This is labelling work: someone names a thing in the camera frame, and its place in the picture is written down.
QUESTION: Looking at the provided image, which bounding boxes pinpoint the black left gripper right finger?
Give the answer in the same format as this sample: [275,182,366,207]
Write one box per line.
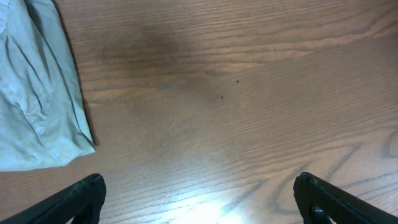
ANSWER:
[293,172,397,224]

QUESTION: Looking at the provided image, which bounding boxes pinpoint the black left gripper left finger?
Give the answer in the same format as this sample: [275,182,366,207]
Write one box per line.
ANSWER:
[1,174,106,224]

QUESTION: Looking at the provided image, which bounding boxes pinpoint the folded khaki shorts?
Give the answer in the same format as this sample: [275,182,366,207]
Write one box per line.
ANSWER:
[1,0,95,172]

